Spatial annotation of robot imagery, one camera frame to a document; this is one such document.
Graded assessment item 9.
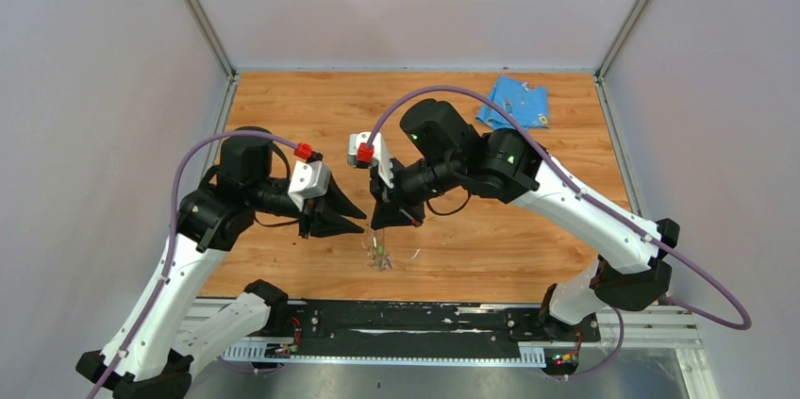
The white slotted cable duct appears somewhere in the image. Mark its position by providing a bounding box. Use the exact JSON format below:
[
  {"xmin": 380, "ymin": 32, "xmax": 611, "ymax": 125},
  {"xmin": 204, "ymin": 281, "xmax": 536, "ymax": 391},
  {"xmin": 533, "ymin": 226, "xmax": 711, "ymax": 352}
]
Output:
[{"xmin": 153, "ymin": 342, "xmax": 547, "ymax": 367}]

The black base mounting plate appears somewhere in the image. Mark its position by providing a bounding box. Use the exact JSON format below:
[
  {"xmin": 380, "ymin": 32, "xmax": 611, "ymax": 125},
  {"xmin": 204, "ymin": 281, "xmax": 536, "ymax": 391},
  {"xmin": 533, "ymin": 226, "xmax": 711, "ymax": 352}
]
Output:
[{"xmin": 253, "ymin": 299, "xmax": 601, "ymax": 359}]

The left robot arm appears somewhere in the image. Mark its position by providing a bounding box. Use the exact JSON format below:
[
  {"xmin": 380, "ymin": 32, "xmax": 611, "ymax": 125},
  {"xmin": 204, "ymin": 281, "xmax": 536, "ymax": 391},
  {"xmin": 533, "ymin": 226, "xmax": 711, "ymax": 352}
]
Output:
[{"xmin": 76, "ymin": 126, "xmax": 364, "ymax": 398}]

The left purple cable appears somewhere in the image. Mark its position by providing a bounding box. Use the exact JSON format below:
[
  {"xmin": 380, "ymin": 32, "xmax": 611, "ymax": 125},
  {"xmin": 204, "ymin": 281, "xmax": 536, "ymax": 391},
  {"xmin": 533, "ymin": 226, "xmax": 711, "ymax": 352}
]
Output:
[{"xmin": 84, "ymin": 129, "xmax": 314, "ymax": 399}]

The folded blue cloth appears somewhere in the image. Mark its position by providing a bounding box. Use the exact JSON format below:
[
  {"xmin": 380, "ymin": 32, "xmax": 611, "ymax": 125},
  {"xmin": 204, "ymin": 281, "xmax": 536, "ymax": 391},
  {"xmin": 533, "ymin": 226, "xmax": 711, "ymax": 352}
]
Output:
[{"xmin": 488, "ymin": 75, "xmax": 551, "ymax": 129}]

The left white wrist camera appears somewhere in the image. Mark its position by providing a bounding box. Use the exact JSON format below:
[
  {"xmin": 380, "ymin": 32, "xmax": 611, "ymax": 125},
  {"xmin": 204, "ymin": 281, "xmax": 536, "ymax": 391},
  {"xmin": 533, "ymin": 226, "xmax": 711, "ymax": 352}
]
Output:
[{"xmin": 287, "ymin": 160, "xmax": 332, "ymax": 210}]

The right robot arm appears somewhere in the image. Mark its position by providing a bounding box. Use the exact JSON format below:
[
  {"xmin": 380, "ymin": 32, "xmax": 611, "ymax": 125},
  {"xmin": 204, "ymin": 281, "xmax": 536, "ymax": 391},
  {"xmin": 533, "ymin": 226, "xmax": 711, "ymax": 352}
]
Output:
[{"xmin": 348, "ymin": 99, "xmax": 679, "ymax": 341}]

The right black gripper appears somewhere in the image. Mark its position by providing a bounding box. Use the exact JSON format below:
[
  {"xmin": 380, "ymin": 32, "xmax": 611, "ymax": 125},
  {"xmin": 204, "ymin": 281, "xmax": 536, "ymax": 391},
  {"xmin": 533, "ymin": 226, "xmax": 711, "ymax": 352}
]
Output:
[{"xmin": 368, "ymin": 155, "xmax": 460, "ymax": 231}]

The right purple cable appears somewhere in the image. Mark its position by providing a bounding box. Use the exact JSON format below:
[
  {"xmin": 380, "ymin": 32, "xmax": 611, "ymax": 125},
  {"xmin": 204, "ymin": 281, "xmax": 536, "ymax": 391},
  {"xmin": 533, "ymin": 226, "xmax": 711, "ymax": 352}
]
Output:
[{"xmin": 356, "ymin": 84, "xmax": 753, "ymax": 332}]

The purple cable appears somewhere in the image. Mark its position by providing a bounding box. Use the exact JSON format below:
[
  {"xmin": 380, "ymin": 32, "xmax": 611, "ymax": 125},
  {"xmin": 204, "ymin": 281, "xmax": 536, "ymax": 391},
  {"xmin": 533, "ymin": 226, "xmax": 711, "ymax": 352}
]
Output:
[
  {"xmin": 84, "ymin": 129, "xmax": 314, "ymax": 399},
  {"xmin": 356, "ymin": 84, "xmax": 753, "ymax": 332}
]

